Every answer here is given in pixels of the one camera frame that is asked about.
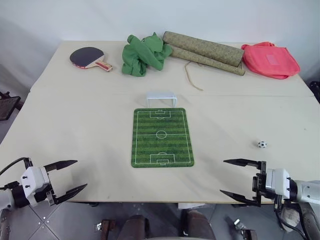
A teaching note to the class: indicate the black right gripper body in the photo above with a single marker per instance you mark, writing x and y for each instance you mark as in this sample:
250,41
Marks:
258,186

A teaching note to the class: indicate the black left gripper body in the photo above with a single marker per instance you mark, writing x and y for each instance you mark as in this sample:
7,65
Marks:
51,193

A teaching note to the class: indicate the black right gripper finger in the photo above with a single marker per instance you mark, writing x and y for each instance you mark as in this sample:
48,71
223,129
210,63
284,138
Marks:
243,162
240,198

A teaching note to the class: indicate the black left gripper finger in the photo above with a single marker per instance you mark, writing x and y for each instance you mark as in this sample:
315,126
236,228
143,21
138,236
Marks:
70,193
61,165

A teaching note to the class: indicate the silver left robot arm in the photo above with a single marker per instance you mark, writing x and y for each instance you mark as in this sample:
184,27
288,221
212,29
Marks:
10,198

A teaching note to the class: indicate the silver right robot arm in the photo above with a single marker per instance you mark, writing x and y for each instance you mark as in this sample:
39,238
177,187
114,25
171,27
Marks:
306,191

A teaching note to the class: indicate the small soccer ball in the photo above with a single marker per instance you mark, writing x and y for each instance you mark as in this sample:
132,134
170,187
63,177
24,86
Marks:
262,144

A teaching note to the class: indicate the green soccer field mat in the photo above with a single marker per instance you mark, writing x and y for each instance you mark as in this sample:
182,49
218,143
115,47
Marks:
162,140

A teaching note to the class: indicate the small white goal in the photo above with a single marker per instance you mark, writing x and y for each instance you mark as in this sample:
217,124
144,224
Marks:
160,94

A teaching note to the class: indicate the black equipment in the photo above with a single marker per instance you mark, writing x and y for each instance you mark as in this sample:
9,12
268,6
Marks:
316,91

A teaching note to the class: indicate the pink fabric bag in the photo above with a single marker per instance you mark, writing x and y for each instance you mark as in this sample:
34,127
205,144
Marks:
270,60

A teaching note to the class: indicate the thin rolled woven mat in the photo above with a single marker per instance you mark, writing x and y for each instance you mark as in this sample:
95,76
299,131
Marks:
207,62

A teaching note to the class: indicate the black table tennis paddle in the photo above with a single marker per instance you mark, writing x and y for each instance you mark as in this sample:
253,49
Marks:
85,56

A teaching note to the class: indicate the thick rolled woven mat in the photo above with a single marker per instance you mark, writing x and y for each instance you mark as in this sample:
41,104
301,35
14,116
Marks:
202,46

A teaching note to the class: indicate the crumpled green cloth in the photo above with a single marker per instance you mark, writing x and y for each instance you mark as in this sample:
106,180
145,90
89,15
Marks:
140,55

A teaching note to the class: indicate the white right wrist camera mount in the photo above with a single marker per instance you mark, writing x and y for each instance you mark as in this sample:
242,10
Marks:
276,182

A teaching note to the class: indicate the black metal frame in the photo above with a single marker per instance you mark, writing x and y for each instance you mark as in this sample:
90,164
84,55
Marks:
7,106

